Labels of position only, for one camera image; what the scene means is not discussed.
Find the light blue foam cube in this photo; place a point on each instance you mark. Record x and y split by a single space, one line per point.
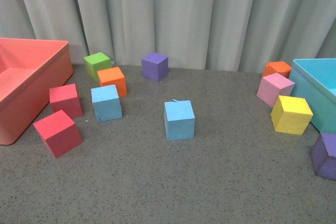
179 120

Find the purple foam cube at back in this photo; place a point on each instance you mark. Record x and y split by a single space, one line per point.
155 66

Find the orange foam cube left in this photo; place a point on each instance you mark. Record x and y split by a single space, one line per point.
114 76

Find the green foam cube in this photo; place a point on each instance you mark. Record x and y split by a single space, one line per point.
96 62

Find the red foam cube back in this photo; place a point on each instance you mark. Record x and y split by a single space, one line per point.
66 98

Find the red foam cube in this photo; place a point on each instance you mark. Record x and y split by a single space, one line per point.
59 133
66 98

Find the pink foam cube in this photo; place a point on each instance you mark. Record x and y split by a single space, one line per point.
273 85

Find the grey curtain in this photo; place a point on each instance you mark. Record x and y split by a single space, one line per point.
232 35

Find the red foam cube front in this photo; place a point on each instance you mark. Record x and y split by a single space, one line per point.
59 133

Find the orange foam cube by bin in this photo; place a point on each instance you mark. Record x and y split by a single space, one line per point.
279 67

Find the yellow foam cube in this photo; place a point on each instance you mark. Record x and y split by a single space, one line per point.
291 115

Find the pink plastic bin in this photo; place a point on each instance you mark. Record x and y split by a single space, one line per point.
29 68

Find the light blue plastic bin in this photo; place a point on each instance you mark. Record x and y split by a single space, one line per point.
315 81

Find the purple foam cube near bin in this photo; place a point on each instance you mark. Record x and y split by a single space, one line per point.
323 156

